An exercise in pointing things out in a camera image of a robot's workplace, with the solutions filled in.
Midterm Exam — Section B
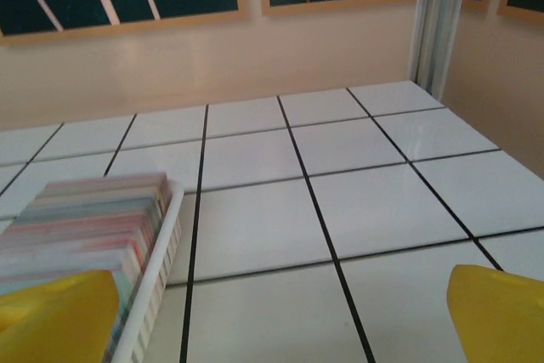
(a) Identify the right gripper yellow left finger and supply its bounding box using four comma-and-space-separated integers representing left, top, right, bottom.
0, 269, 121, 363

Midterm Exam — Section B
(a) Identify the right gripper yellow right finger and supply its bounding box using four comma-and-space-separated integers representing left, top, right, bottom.
446, 264, 544, 363

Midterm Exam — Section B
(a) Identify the stack of pastel cards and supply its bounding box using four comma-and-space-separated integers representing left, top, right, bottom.
0, 172, 172, 341

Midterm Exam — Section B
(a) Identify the white slotted card tray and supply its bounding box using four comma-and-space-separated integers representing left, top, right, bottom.
99, 179, 187, 363

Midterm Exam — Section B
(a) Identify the clear plastic corner post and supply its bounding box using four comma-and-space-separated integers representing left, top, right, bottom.
407, 0, 473, 99

